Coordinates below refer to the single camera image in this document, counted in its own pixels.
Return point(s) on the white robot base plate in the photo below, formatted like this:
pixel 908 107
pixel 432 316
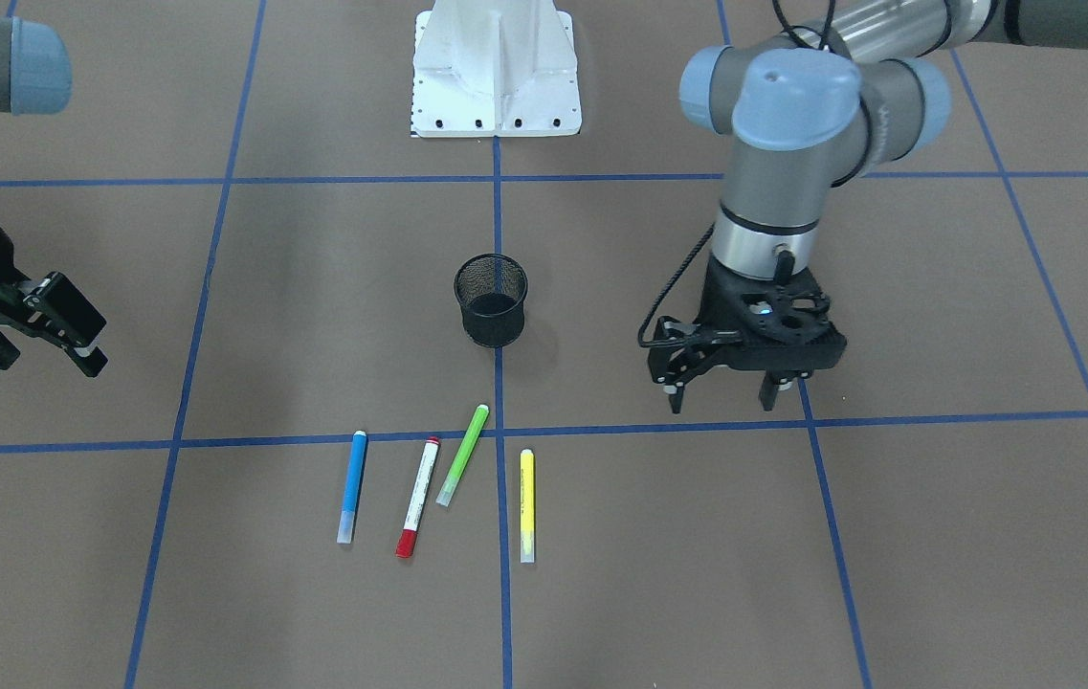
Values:
pixel 494 69

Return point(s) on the blue marker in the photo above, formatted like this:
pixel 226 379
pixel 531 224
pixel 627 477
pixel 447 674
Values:
pixel 353 483

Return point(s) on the green marker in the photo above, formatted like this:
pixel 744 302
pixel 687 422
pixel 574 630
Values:
pixel 463 454

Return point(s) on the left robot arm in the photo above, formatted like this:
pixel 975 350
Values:
pixel 807 111

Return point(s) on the black mesh pen cup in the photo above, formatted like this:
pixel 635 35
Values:
pixel 491 291

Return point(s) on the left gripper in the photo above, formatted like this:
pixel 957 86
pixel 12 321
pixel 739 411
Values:
pixel 718 299

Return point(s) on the red capped white marker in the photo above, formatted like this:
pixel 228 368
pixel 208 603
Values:
pixel 405 547

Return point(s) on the yellow marker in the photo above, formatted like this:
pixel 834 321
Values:
pixel 528 532

